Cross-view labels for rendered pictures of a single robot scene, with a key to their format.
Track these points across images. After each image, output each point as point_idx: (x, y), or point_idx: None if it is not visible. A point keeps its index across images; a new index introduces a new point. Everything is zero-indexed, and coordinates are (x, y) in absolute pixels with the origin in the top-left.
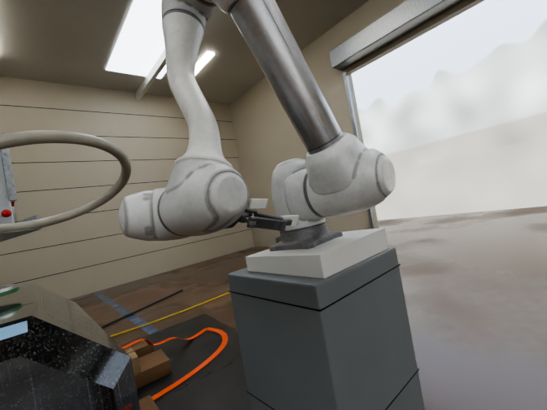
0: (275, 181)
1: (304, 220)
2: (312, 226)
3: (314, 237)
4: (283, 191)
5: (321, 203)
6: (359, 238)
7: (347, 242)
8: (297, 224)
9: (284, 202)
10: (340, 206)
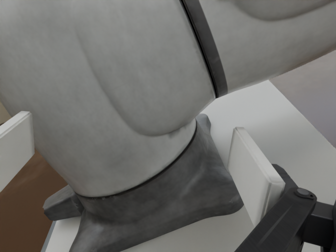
0: (17, 20)
1: (176, 132)
2: (193, 136)
3: (208, 161)
4: (81, 54)
5: (272, 53)
6: (302, 115)
7: (325, 138)
8: (164, 154)
9: (98, 96)
10: (333, 42)
